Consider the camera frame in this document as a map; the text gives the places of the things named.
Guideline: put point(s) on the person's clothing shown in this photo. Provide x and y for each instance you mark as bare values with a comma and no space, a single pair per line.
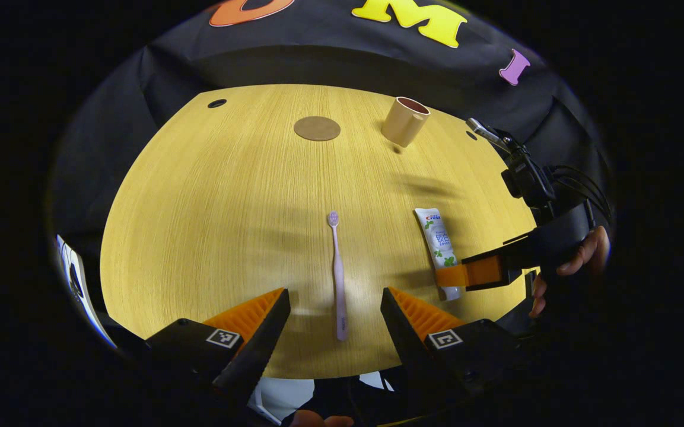
282,397

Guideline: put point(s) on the beige cup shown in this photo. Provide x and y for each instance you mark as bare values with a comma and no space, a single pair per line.
402,124

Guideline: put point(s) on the round brown coaster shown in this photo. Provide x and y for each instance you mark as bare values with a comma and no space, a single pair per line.
317,128

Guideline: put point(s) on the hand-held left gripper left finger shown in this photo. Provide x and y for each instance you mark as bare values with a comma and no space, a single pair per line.
258,344

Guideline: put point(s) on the pink toothbrush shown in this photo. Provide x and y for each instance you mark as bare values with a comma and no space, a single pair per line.
339,279

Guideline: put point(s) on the white toothpaste tube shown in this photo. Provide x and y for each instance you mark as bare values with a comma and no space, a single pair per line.
439,243

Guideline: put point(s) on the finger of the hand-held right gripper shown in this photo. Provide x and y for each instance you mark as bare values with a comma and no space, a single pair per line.
496,261

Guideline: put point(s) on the black backdrop cloth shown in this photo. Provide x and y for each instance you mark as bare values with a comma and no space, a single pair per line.
318,59

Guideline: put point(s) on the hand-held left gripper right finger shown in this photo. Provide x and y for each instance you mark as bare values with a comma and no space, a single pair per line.
407,344

